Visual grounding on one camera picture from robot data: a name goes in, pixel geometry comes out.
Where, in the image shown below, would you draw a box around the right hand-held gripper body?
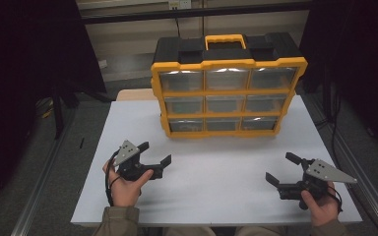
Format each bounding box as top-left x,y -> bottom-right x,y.
277,158 -> 359,211

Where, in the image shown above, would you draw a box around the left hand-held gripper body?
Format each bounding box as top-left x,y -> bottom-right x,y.
112,140 -> 163,182

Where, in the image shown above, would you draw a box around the small clear plastic drawer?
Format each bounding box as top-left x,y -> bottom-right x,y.
168,118 -> 205,133

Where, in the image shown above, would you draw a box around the yellow and black organizer case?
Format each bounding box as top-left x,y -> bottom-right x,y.
150,31 -> 309,140

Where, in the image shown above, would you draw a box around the person's left hand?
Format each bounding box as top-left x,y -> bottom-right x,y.
102,159 -> 155,208

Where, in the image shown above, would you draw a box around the person's right hand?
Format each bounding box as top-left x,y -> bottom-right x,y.
300,181 -> 341,227

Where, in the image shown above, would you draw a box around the person's right leg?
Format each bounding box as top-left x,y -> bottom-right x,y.
234,225 -> 289,236

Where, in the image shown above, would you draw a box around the black metal stand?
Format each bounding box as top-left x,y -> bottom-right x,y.
50,78 -> 112,141

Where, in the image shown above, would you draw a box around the grid of clear drawers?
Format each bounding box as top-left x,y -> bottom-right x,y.
158,67 -> 299,133

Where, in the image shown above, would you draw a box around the black curtain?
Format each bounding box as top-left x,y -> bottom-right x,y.
298,0 -> 378,161
0,0 -> 107,215

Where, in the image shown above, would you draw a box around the black horizontal bar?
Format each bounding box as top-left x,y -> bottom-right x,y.
78,1 -> 313,26

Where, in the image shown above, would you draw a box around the left hand-held gripper black cable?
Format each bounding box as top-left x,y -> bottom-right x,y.
104,149 -> 122,207

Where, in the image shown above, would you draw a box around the hand-held gripper black cable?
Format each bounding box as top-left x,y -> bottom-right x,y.
104,149 -> 122,207
326,185 -> 344,214

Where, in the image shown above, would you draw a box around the black floor cables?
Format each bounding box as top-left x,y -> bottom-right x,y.
314,94 -> 343,158

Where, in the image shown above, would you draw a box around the right hand-held gripper black cable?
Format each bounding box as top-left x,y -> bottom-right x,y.
326,185 -> 344,214

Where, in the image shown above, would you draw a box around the aluminium rail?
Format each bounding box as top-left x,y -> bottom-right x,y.
11,107 -> 77,236
303,94 -> 378,236

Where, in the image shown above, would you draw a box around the white wall socket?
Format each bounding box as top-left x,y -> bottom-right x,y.
167,0 -> 192,10

